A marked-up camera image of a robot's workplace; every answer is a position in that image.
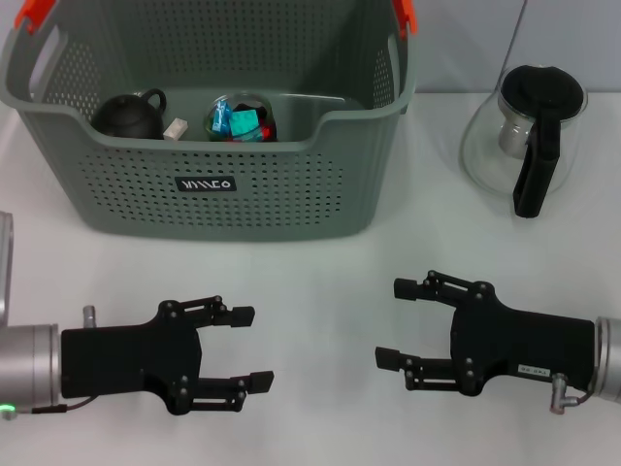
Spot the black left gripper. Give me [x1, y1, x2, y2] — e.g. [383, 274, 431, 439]
[60, 294, 276, 416]

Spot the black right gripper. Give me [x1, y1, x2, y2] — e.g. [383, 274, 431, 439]
[375, 270, 597, 397]

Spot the teal toy brick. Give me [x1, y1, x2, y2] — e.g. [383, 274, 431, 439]
[227, 109, 259, 141]

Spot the translucent white toy brick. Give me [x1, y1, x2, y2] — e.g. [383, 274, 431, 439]
[162, 117, 189, 142]

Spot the blue toy brick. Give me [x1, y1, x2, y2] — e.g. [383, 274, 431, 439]
[210, 99, 233, 138]

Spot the glass teacup black holder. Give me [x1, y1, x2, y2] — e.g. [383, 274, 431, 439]
[203, 91, 278, 144]

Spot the grey perforated storage basket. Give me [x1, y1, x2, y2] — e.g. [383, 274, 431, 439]
[0, 0, 419, 242]

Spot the dark clay teapot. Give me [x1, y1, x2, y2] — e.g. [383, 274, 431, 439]
[90, 87, 169, 141]

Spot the right gripper cable with plug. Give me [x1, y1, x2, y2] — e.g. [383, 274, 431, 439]
[549, 372, 597, 416]

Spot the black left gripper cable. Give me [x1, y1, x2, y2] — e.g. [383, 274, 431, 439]
[29, 395, 101, 415]

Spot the glass pitcher black handle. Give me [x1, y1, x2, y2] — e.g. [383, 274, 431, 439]
[458, 63, 589, 218]

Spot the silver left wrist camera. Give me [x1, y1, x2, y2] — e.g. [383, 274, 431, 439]
[0, 211, 16, 327]

